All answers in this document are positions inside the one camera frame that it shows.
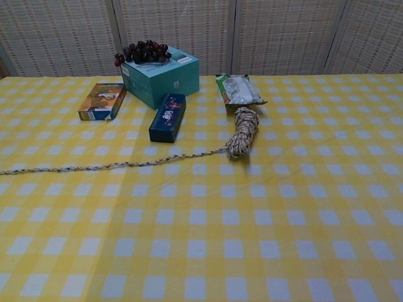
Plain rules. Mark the woven bamboo folding screen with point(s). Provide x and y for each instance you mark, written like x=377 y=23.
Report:
x=283 y=31

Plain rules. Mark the yellow white checked tablecloth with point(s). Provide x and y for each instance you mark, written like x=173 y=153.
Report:
x=201 y=220

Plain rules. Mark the dark blue long box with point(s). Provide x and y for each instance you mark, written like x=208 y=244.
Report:
x=167 y=116

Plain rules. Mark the green snack bag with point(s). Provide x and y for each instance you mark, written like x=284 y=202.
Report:
x=239 y=89

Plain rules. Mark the teal cardboard box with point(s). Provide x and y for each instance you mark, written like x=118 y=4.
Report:
x=163 y=78

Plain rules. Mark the dark red grape bunch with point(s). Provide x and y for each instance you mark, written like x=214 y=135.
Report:
x=141 y=52

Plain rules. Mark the orange brown flat box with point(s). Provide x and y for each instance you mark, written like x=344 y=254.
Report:
x=100 y=100

